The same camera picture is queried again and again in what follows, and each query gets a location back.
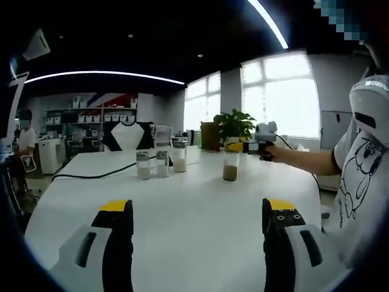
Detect person's right hand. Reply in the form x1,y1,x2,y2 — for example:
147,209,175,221
258,145,285,162

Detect long ceiling light strip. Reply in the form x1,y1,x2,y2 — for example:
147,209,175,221
24,70,185,85
246,0,289,50

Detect potted green plant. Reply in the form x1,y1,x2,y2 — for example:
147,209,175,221
213,108,258,150

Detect person's white printed t-shirt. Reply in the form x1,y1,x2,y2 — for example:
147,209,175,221
318,123,389,270

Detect white mesh chair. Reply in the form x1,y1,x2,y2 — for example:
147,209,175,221
153,124,174,149

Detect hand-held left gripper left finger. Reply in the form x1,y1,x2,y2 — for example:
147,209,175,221
48,199,134,292

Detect whiteboard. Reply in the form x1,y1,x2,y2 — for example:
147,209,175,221
320,109,354,150

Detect medium seasoning bottle white powder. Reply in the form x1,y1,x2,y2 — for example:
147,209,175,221
172,140,188,173

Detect black table cable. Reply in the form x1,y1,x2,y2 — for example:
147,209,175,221
50,162,138,184

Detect white chest device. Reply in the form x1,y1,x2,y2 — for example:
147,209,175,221
348,74,389,132

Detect small seasoning bottle white powder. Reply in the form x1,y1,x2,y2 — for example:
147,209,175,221
136,151,151,181
155,150,170,179

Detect brown paper bag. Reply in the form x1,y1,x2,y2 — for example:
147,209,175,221
199,121,225,151

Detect ceiling air conditioner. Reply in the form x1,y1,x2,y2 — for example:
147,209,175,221
22,28,51,61

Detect shelf with white bins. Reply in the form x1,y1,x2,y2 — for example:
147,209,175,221
44,96,138,141

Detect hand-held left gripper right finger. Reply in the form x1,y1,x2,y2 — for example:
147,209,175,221
261,198,350,292

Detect tall seasoning bottle brown powder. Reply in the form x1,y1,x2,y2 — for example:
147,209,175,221
222,148,241,182

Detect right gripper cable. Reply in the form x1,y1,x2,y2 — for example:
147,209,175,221
274,133,322,191

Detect white cabinet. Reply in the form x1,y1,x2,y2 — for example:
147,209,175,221
37,138,67,175

